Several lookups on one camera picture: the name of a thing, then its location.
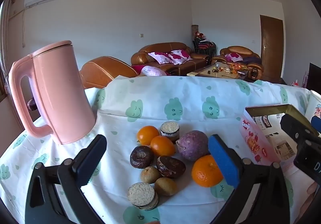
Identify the purple round bun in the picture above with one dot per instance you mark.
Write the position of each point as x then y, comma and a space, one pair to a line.
193, 145

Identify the stacked black chairs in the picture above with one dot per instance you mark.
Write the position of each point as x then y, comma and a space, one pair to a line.
204, 47

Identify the pink electric kettle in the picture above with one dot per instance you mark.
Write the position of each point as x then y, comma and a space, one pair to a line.
60, 88

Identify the tall decorative vase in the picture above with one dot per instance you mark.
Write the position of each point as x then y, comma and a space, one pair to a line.
194, 31

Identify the large orange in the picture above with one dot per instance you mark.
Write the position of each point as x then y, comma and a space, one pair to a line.
204, 171

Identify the cloud print tablecloth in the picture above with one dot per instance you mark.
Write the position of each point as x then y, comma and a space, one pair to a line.
175, 93

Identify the pale curtain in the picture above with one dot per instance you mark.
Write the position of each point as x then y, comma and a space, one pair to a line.
6, 38

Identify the pink floral pillow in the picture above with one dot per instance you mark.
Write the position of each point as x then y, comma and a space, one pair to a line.
179, 56
160, 57
234, 57

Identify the small orange tangerine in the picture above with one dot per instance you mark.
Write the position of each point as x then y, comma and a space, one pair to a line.
148, 135
163, 145

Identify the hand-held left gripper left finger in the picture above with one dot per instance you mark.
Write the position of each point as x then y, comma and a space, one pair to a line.
91, 161

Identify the round sesame cake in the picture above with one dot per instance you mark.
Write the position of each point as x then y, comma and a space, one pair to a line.
141, 195
170, 129

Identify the cardboard snack box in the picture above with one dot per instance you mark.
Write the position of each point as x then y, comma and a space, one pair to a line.
260, 136

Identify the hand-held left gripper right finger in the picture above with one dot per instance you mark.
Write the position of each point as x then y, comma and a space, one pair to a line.
223, 161

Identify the brown leather sofa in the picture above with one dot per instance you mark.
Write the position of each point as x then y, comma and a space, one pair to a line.
200, 61

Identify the black television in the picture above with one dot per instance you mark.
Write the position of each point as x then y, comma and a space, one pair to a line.
314, 76

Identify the printed paper cup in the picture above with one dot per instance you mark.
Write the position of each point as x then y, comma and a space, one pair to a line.
314, 103

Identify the person's right hand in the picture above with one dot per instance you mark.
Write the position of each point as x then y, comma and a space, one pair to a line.
312, 189

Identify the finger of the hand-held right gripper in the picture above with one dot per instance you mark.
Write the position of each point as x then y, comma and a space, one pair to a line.
294, 125
317, 123

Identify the brown leather armchair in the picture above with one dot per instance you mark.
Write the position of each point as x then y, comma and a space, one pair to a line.
238, 50
105, 71

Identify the pale pink pillow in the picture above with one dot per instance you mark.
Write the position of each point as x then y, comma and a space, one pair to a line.
151, 71

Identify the brown longan fruit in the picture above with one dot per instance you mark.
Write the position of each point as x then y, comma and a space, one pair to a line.
150, 175
166, 186

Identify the brown wooden door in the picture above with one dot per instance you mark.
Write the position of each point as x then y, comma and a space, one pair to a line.
272, 48

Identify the purple cloth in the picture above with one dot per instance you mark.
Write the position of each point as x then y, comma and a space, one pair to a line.
252, 59

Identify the wooden coffee table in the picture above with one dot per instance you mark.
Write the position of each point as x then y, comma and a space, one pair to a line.
203, 72

